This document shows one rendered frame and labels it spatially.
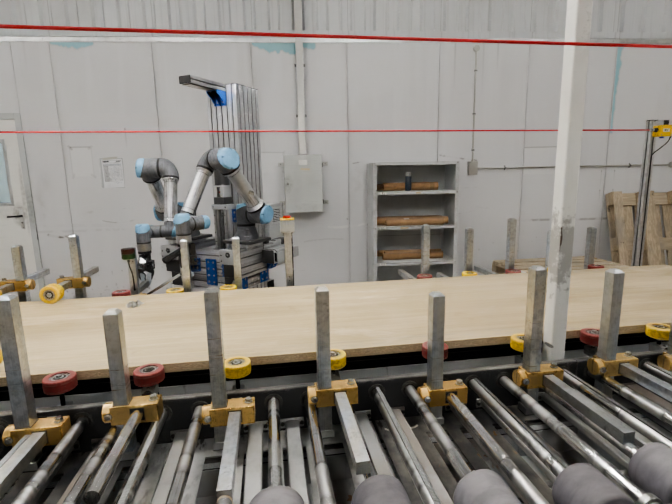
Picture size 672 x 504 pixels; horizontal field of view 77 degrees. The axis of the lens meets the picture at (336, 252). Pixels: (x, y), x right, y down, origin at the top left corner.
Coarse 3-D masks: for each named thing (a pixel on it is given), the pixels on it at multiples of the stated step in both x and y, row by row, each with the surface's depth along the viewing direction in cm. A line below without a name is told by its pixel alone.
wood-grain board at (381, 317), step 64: (64, 320) 163; (128, 320) 162; (192, 320) 160; (256, 320) 159; (384, 320) 156; (448, 320) 155; (512, 320) 154; (576, 320) 152; (640, 320) 151; (0, 384) 117
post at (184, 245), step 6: (186, 240) 209; (180, 246) 208; (186, 246) 209; (186, 252) 209; (186, 258) 210; (186, 264) 210; (186, 270) 211; (186, 276) 211; (186, 282) 212; (186, 288) 212
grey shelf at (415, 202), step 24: (384, 168) 472; (408, 168) 474; (432, 168) 476; (456, 168) 434; (384, 192) 433; (408, 192) 435; (432, 192) 437; (456, 192) 439; (456, 216) 443; (384, 240) 486; (408, 240) 488; (432, 240) 490; (456, 240) 448; (384, 264) 446; (408, 264) 448; (432, 264) 496; (456, 264) 452
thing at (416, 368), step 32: (416, 352) 142; (448, 352) 144; (480, 352) 145; (512, 352) 147; (576, 352) 152; (32, 384) 124; (96, 384) 127; (160, 384) 130; (192, 384) 132; (256, 384) 135; (288, 384) 136
